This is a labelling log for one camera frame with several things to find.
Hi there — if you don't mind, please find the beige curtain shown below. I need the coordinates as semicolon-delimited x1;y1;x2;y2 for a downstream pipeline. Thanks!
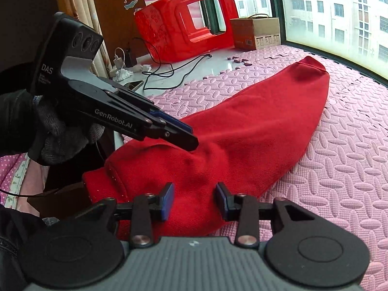
53;0;110;79

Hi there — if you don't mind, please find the thin black cable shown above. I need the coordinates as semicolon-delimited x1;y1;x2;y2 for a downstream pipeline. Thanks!
0;189;59;198

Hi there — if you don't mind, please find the beige apartment building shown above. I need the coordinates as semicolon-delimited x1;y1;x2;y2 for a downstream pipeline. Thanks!
233;0;388;64

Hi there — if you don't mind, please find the black power cable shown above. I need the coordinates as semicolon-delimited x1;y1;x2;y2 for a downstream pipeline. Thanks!
126;36;213;91

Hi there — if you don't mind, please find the person's left hand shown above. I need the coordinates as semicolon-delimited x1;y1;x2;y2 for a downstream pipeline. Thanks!
29;95;105;166

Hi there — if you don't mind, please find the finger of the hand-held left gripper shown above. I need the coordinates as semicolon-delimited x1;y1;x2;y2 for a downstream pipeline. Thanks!
103;78;194;133
91;92;200;151

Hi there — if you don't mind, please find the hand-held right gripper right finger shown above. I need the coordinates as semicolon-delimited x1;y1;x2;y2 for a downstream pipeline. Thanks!
216;182;319;248

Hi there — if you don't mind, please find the red plastic stool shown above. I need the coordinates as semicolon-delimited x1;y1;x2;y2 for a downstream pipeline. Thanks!
134;0;246;63

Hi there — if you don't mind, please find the red hooded sweater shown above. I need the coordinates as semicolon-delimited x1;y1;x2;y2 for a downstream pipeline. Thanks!
82;55;330;243

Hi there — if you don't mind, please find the brown cardboard box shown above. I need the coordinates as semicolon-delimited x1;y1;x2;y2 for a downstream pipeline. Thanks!
230;16;281;51

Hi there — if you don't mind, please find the white charger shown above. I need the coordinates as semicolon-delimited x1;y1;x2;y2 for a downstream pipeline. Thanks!
112;47;127;78

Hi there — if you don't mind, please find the pink dotted bedding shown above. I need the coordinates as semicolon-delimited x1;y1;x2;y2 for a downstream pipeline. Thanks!
0;153;49;210

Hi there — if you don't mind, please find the person's left forearm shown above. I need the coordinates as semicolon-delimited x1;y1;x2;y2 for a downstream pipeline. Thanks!
0;89;40;156

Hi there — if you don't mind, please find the dark green window frame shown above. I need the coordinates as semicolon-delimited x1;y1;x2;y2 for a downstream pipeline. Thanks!
194;0;388;82

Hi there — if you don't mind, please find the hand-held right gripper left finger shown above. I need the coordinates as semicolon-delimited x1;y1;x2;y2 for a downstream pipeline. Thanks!
71;183;176;248

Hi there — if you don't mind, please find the brown wooden wardrobe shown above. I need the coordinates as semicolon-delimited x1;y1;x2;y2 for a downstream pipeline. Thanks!
89;0;143;64

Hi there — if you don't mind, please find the person's black jacket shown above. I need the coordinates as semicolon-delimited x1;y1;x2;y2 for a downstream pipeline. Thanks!
0;204;47;291

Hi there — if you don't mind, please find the white crumpled tissue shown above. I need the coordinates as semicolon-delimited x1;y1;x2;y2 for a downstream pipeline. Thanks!
117;64;152;81

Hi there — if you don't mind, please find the pink foam floor mat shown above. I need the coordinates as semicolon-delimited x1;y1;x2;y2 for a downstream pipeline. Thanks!
117;44;388;291

